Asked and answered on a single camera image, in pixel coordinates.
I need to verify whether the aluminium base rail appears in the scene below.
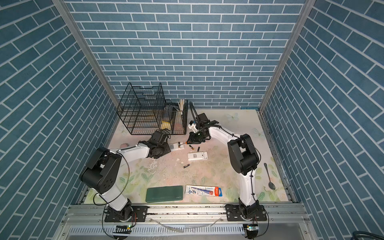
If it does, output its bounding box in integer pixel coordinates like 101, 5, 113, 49
54, 202, 317, 240

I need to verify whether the green flat case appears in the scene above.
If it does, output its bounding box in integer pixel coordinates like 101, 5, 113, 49
146, 186, 183, 203

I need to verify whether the white blue red package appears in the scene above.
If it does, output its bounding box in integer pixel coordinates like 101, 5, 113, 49
185, 185, 223, 197

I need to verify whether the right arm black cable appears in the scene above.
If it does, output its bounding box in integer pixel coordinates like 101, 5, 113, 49
188, 101, 241, 140

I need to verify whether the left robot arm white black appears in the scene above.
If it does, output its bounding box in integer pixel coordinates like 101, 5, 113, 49
80, 130, 171, 222

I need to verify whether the black wire mesh basket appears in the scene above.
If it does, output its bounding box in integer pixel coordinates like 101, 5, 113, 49
162, 99, 189, 135

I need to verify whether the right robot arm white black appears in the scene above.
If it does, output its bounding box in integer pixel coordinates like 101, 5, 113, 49
187, 113, 261, 220

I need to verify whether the white remote control with screen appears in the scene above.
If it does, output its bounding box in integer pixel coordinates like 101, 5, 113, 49
169, 142, 185, 152

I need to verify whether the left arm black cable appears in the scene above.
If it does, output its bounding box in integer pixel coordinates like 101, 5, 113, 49
92, 151, 131, 207

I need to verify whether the yellow item in basket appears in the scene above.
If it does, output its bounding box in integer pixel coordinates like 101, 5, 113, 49
160, 119, 172, 131

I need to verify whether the black wire file rack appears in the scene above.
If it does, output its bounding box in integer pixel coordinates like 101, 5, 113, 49
117, 83, 166, 135

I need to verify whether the pink object on table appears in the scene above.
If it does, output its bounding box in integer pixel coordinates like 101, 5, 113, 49
120, 143, 129, 149

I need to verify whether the metal spoon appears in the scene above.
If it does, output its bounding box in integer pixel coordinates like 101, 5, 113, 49
264, 163, 276, 190

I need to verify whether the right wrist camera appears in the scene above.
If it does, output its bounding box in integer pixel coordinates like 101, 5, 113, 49
188, 121, 198, 133

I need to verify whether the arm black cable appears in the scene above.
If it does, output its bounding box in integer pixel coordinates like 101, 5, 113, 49
188, 101, 241, 140
92, 151, 131, 207

